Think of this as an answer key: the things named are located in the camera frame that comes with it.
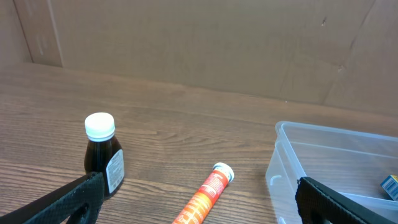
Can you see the dark brown medicine bottle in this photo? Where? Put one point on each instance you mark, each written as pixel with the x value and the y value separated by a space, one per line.
pixel 104 153

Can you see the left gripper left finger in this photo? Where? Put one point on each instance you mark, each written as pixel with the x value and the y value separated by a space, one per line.
pixel 79 201

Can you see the clear plastic container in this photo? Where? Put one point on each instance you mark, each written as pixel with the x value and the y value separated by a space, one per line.
pixel 350 162

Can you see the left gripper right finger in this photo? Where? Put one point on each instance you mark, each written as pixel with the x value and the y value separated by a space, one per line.
pixel 319 204

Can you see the blue yellow VapoDrops box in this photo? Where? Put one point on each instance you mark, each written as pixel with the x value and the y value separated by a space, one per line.
pixel 390 186

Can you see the orange tablet tube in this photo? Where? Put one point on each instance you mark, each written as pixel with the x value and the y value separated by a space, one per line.
pixel 199 206

